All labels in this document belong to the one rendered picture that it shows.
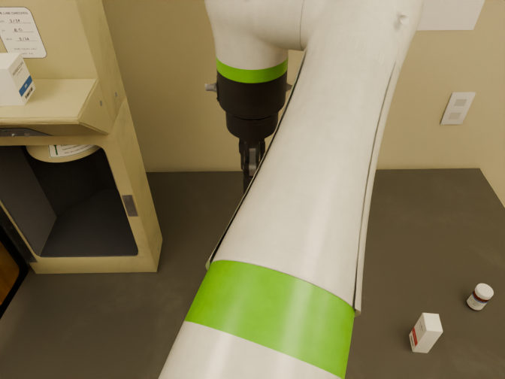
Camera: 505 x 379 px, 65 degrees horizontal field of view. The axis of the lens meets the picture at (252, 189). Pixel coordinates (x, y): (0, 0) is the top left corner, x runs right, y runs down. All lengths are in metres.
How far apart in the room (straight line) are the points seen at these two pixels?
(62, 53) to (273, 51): 0.37
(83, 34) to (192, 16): 0.47
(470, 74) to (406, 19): 0.92
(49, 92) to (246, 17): 0.38
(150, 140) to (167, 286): 0.50
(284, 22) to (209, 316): 0.30
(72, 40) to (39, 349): 0.70
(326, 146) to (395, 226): 0.96
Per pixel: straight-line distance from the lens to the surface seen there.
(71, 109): 0.66
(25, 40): 0.74
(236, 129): 0.55
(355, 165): 0.31
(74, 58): 0.73
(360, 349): 1.01
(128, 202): 0.91
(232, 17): 0.46
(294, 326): 0.25
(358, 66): 0.36
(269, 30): 0.45
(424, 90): 1.32
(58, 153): 0.89
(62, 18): 0.70
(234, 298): 0.26
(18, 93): 0.69
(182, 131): 1.30
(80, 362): 1.05
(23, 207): 1.08
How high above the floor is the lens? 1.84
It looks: 45 degrees down
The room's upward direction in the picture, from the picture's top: straight up
